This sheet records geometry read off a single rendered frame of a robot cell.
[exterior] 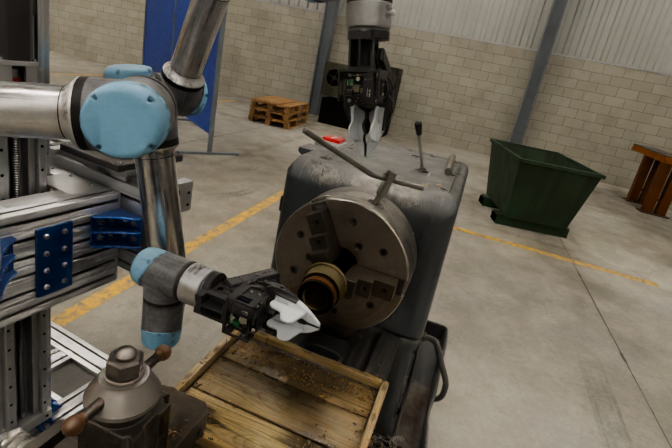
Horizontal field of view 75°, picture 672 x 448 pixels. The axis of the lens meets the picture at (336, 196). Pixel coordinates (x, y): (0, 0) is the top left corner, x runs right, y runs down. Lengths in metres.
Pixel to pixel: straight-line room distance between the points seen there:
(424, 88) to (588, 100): 3.48
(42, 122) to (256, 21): 11.49
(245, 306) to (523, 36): 10.44
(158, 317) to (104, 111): 0.39
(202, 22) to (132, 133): 0.55
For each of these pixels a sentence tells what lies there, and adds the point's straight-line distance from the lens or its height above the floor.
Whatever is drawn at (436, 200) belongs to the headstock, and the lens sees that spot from 1.09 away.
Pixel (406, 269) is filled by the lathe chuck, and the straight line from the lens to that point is 0.96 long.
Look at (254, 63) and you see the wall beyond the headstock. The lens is 12.16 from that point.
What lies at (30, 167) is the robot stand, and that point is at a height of 1.13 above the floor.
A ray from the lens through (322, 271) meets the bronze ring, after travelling 0.88.
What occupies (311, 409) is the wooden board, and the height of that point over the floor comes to 0.88.
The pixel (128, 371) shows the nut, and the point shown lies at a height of 1.17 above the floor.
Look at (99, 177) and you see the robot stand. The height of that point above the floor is 1.09.
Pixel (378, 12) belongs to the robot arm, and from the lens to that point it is 0.76.
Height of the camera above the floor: 1.52
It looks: 17 degrees down
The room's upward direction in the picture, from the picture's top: 11 degrees clockwise
